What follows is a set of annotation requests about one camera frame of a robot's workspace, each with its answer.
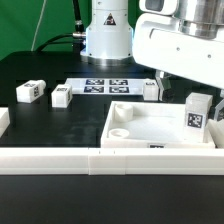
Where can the fiducial marker sheet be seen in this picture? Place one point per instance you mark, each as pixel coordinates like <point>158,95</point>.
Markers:
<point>106,86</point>

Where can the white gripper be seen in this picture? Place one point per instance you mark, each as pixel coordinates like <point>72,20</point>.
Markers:
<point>160,45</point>

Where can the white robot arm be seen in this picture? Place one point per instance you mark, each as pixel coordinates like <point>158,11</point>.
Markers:
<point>109,37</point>

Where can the white U-shaped fence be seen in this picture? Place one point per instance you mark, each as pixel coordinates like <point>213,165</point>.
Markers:
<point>122,157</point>

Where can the white square tabletop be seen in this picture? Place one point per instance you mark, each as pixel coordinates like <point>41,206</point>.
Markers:
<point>149,125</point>

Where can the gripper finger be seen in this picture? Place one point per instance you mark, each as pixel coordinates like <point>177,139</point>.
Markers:
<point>219,105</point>

